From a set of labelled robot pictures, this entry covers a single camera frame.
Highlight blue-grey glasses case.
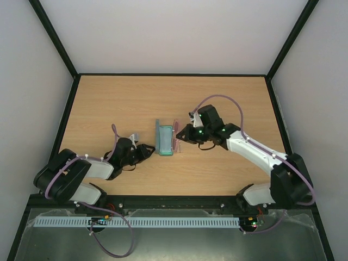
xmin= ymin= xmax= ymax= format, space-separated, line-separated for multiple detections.
xmin=155 ymin=119 xmax=173 ymax=156

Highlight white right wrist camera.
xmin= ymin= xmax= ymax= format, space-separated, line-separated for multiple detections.
xmin=189 ymin=111 xmax=203 ymax=128

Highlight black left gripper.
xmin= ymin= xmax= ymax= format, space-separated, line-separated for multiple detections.
xmin=122 ymin=143 xmax=156 ymax=166

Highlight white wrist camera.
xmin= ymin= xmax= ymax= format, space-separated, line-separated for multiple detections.
xmin=128 ymin=133 xmax=139 ymax=149
xmin=189 ymin=111 xmax=203 ymax=128

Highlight black right corner frame post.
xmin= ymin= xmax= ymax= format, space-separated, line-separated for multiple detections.
xmin=266 ymin=0 xmax=320 ymax=79

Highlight light blue slotted cable duct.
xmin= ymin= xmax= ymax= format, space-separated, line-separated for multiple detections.
xmin=33 ymin=216 xmax=240 ymax=228

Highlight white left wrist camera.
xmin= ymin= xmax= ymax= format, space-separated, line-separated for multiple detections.
xmin=128 ymin=133 xmax=139 ymax=149

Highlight black corner frame post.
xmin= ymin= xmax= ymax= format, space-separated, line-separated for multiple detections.
xmin=28 ymin=0 xmax=79 ymax=79
xmin=266 ymin=0 xmax=320 ymax=79

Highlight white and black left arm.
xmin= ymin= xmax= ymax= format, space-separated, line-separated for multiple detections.
xmin=33 ymin=135 xmax=156 ymax=205

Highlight pink transparent sunglasses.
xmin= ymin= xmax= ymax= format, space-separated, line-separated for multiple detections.
xmin=171 ymin=119 xmax=183 ymax=153

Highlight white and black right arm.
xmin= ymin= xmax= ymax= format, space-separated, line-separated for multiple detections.
xmin=176 ymin=105 xmax=314 ymax=213

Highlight light blue cleaning cloth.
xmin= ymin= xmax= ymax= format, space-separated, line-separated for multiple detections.
xmin=159 ymin=126 xmax=172 ymax=154

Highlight black left corner frame post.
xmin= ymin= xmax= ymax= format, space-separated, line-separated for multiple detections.
xmin=28 ymin=0 xmax=79 ymax=79

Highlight black front mounting rail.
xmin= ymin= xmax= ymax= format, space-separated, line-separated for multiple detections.
xmin=28 ymin=193 xmax=316 ymax=217

